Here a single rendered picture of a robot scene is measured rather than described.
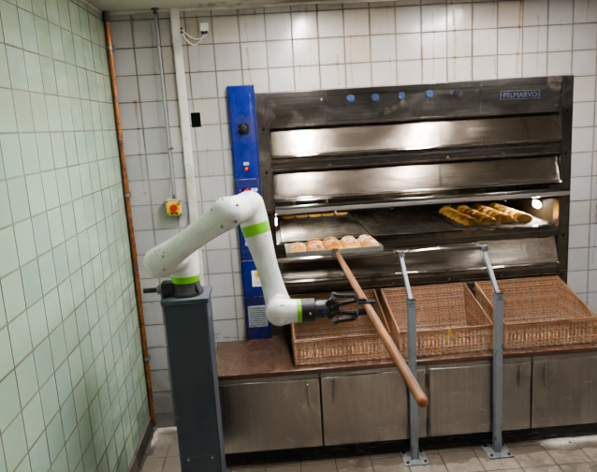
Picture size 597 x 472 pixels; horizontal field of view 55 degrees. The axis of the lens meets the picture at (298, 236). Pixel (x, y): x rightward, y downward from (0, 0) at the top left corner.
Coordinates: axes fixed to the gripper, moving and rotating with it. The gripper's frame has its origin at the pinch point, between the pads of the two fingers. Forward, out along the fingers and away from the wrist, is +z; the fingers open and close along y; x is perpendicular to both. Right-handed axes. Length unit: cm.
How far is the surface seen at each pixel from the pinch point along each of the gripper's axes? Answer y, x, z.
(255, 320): 50, -133, -47
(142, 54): -115, -137, -103
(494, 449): 115, -75, 85
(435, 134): -61, -135, 69
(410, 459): 118, -76, 36
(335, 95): -87, -137, 8
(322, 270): 20, -135, -4
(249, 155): -54, -133, -45
